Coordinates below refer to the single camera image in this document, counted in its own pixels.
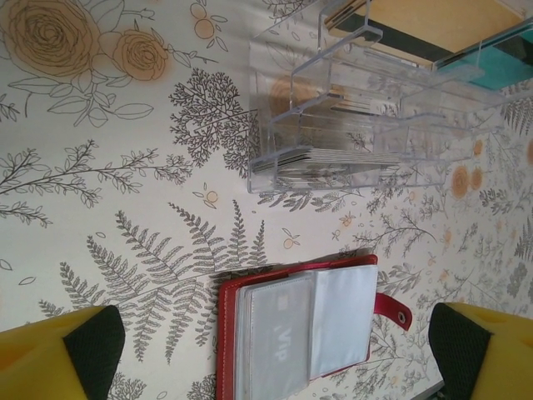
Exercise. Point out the teal card stack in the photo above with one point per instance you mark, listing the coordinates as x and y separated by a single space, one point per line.
504 62

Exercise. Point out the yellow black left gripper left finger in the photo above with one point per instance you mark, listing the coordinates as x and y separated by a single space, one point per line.
50 362

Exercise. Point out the silver VIP card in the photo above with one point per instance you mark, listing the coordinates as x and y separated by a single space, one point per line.
283 333

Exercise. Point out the black card stack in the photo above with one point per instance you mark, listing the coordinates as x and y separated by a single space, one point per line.
333 160

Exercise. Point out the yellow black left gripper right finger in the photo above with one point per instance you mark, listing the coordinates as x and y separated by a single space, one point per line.
487 358

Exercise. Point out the orange card stack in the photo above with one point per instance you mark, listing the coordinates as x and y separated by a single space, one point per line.
437 25

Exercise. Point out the red leather card holder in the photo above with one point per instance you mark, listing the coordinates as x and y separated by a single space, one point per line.
227 333

